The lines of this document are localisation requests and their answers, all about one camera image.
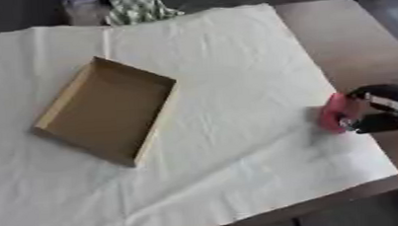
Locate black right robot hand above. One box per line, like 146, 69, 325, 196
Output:
336, 83, 398, 136

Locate red cylindrical can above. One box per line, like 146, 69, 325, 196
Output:
314, 90, 370, 135

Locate tan cardboard box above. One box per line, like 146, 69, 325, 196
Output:
26, 50, 186, 175

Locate green white checked cloth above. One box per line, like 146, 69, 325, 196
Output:
95, 0, 187, 29

